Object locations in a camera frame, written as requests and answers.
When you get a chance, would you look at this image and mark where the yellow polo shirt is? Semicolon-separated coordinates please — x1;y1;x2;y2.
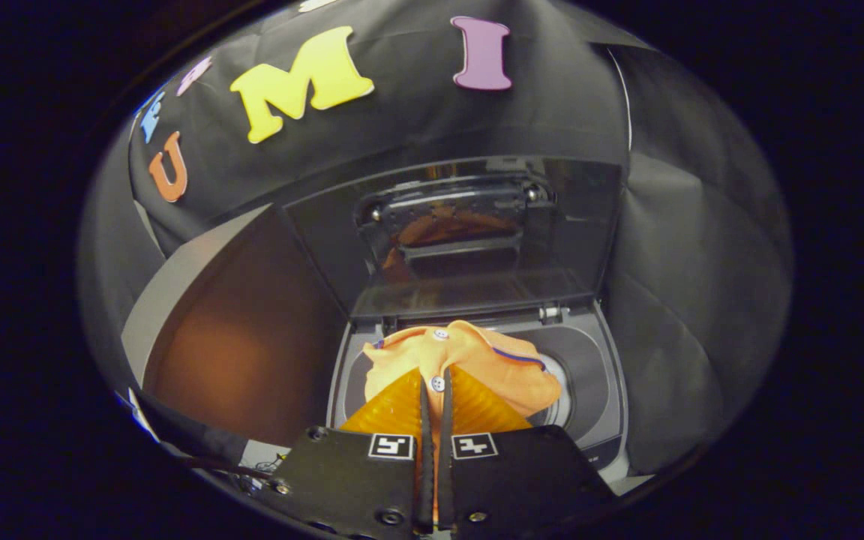
362;320;563;526

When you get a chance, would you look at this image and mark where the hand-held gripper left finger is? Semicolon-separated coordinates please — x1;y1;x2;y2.
263;367;434;537

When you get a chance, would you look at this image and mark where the grey cabinet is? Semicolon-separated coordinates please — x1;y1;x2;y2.
121;202;350;451

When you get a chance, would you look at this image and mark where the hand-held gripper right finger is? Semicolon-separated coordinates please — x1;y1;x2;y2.
436;366;617;535

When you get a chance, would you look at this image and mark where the dark washing machine lid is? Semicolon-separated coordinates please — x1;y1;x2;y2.
282;155;624;325

